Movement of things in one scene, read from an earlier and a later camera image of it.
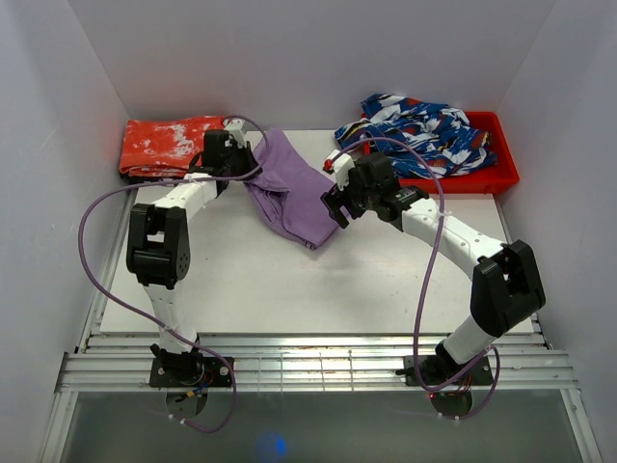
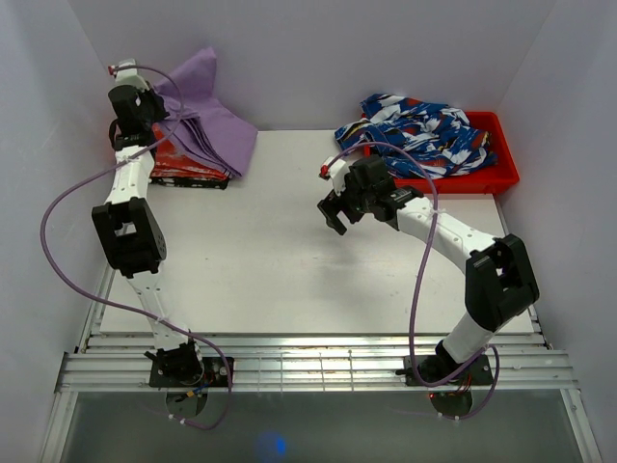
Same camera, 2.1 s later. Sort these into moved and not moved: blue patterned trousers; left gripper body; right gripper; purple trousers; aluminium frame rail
Moved: purple trousers; left gripper body
Not moved: blue patterned trousers; right gripper; aluminium frame rail
